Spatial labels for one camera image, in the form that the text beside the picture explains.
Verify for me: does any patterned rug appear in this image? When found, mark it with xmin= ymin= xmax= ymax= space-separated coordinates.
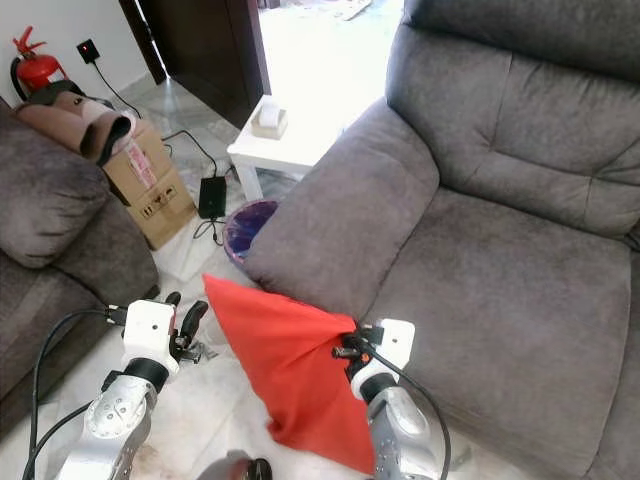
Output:
xmin=315 ymin=0 xmax=376 ymax=21

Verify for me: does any red fire extinguisher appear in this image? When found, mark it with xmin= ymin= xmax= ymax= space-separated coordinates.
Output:
xmin=11 ymin=26 xmax=67 ymax=101

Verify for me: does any brown cardboard box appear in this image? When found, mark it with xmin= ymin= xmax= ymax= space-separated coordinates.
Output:
xmin=101 ymin=120 xmax=198 ymax=251

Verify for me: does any black power adapter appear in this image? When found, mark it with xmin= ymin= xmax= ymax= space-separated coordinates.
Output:
xmin=198 ymin=176 xmax=228 ymax=221

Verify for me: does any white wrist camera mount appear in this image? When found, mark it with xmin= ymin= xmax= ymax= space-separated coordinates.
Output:
xmin=122 ymin=298 xmax=177 ymax=377
xmin=350 ymin=319 xmax=417 ymax=386

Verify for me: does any white side table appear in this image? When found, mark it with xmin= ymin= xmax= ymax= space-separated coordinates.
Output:
xmin=226 ymin=95 xmax=321 ymax=203

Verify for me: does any grey fabric sofa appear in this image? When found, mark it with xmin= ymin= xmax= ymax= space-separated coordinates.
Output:
xmin=0 ymin=98 xmax=161 ymax=436
xmin=244 ymin=0 xmax=640 ymax=480

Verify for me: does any black power cable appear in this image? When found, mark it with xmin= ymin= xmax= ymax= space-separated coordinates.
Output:
xmin=95 ymin=62 xmax=221 ymax=181

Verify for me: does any dark wooden door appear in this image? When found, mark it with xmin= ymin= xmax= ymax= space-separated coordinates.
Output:
xmin=117 ymin=0 xmax=272 ymax=130

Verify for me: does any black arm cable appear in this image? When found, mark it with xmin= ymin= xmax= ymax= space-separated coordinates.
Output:
xmin=32 ymin=308 xmax=126 ymax=480
xmin=25 ymin=400 xmax=96 ymax=480
xmin=360 ymin=340 xmax=453 ymax=480

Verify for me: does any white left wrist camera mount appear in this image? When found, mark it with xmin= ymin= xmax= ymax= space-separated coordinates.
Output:
xmin=122 ymin=298 xmax=177 ymax=377

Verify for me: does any brown folded blanket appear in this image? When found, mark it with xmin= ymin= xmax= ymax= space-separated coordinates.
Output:
xmin=15 ymin=84 xmax=137 ymax=167

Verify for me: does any black wall socket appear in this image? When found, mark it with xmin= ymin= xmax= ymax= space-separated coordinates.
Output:
xmin=76 ymin=38 xmax=102 ymax=65

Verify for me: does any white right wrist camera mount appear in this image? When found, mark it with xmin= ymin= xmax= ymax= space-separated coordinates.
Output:
xmin=350 ymin=319 xmax=417 ymax=386

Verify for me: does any white tissue box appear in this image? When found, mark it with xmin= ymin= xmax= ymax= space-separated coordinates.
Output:
xmin=250 ymin=96 xmax=290 ymax=140

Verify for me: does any waste bin with blue liner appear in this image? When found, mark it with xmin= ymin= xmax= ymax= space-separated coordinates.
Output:
xmin=223 ymin=199 xmax=280 ymax=269

